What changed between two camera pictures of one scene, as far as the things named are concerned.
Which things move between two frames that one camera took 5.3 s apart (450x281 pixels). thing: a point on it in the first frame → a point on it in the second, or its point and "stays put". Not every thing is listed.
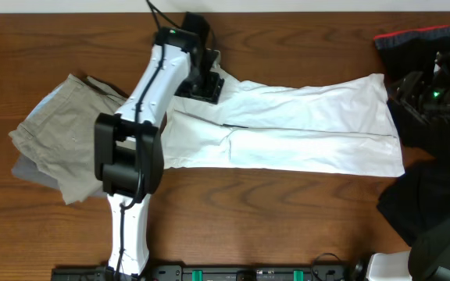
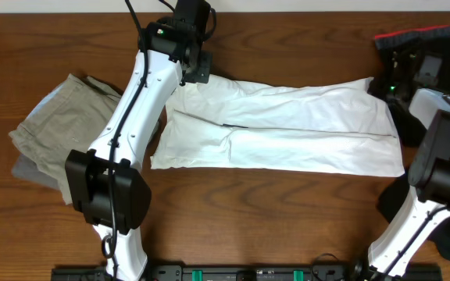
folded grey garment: [26, 168] stays put
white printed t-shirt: [343, 127] stays put
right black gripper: [415, 83] → [377, 85]
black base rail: [208, 272] stays put
